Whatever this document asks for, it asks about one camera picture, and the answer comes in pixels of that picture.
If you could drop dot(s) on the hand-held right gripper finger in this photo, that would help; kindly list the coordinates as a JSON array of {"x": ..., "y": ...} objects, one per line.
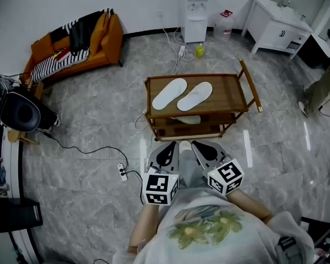
[
  {"x": 204, "y": 162},
  {"x": 215, "y": 150}
]

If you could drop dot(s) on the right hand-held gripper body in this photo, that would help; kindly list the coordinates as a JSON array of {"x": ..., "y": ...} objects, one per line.
[{"x": 225, "y": 175}]

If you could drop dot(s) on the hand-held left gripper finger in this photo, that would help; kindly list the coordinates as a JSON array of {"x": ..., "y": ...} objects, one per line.
[
  {"x": 153, "y": 161},
  {"x": 176, "y": 161}
]

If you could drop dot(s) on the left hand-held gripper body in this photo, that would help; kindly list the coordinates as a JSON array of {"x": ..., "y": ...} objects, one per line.
[{"x": 156, "y": 187}]

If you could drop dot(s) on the white slipper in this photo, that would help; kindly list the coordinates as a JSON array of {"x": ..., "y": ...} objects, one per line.
[
  {"x": 194, "y": 96},
  {"x": 191, "y": 120},
  {"x": 169, "y": 93}
]

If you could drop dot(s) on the person's left forearm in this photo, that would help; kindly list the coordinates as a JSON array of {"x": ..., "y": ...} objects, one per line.
[{"x": 144, "y": 227}]

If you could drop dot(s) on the person's right forearm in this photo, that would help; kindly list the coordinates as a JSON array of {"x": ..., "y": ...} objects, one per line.
[{"x": 250, "y": 205}]

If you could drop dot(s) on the grey trousers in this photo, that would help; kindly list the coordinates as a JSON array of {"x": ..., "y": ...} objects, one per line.
[{"x": 188, "y": 169}]

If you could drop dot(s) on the person's white shoe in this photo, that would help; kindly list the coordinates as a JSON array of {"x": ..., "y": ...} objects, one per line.
[{"x": 185, "y": 145}]

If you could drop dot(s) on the white power strip black plugs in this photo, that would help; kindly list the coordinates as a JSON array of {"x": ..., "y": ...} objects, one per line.
[{"x": 123, "y": 175}]

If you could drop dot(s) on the brown wooden cart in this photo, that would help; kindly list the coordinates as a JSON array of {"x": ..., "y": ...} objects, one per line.
[{"x": 225, "y": 92}]

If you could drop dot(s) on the white flower print shirt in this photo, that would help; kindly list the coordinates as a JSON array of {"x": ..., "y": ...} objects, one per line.
[{"x": 209, "y": 246}]

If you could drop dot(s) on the yellow green bottle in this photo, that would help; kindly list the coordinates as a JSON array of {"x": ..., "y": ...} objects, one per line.
[{"x": 200, "y": 51}]

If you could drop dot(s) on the black metal rack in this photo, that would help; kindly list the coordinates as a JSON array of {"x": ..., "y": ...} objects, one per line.
[{"x": 319, "y": 230}]

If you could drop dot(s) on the orange sofa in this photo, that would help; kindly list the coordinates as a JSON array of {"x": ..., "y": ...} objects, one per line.
[{"x": 110, "y": 45}]

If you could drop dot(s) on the clear water jug red cap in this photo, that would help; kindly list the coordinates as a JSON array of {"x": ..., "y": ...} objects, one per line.
[{"x": 223, "y": 26}]

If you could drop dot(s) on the white water dispenser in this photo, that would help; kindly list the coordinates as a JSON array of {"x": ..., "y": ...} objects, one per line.
[{"x": 193, "y": 26}]

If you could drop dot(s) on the white vanity cabinet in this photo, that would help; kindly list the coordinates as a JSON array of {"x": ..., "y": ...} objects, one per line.
[{"x": 272, "y": 29}]

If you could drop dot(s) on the black cabinet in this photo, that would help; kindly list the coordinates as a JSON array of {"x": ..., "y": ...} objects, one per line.
[{"x": 310, "y": 54}]

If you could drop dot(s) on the black white striped blanket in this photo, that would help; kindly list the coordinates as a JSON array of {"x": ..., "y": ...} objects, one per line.
[{"x": 52, "y": 66}]

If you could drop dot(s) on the red book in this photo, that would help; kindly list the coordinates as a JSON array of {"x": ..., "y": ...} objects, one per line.
[{"x": 62, "y": 55}]

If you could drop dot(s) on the orange cushion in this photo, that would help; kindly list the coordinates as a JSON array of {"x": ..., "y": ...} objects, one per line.
[
  {"x": 99, "y": 32},
  {"x": 42, "y": 47}
]

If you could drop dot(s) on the black box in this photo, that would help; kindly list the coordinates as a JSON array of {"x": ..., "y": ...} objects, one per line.
[{"x": 13, "y": 216}]

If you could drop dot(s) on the black jacket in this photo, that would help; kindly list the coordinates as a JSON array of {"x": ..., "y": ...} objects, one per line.
[{"x": 79, "y": 34}]

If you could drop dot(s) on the chrome faucet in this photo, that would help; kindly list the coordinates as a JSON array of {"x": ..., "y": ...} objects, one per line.
[{"x": 284, "y": 1}]

